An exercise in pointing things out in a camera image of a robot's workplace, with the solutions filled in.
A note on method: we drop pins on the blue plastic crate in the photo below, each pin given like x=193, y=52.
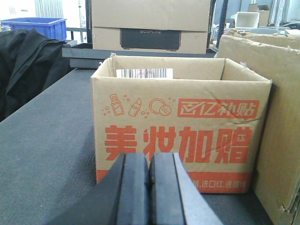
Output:
x=54, y=28

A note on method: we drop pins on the black cloth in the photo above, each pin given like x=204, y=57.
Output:
x=29, y=63

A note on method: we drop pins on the white barcode label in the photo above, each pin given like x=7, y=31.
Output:
x=156, y=73

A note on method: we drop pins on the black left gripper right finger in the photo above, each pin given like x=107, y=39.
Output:
x=174, y=199

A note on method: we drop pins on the small orange-printed cardboard box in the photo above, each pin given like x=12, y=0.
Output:
x=211, y=113

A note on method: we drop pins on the large plain cardboard box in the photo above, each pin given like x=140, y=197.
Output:
x=277, y=178

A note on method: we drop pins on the white box in background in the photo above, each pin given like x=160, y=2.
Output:
x=247, y=20

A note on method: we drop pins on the Ecoflow cardboard box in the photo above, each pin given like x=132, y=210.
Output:
x=150, y=25

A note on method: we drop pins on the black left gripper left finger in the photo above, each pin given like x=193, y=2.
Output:
x=120, y=198

